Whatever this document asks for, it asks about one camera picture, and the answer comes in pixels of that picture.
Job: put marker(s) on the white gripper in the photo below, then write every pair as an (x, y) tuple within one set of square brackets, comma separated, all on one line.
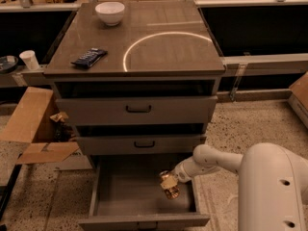
[(182, 174)]

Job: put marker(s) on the orange soda can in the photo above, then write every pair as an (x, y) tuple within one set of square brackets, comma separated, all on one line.
[(169, 184)]

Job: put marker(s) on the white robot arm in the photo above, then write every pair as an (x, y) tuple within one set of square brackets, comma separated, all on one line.
[(273, 184)]

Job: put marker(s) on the grey open bottom drawer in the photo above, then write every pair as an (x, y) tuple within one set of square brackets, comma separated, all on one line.
[(127, 196)]

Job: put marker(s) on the grey top drawer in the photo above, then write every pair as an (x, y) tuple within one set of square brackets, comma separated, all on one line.
[(138, 111)]

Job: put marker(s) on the grey middle drawer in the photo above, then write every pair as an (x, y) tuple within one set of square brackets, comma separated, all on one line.
[(150, 144)]

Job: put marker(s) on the grey drawer cabinet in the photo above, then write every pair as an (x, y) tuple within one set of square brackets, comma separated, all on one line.
[(159, 49)]

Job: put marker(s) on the brown cardboard box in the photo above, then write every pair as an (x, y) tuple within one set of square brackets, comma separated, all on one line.
[(31, 123)]

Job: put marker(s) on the dark blue snack bar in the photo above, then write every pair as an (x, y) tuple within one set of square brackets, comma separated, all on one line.
[(88, 59)]

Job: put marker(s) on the cardboard box at right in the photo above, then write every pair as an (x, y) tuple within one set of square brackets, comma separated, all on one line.
[(299, 98)]

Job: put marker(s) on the white ceramic bowl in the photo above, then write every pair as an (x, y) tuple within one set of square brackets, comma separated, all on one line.
[(111, 13)]

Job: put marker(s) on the white paper cup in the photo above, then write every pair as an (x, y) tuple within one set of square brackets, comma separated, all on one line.
[(30, 59)]

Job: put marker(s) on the dark round dish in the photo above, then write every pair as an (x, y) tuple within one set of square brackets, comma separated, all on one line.
[(8, 64)]

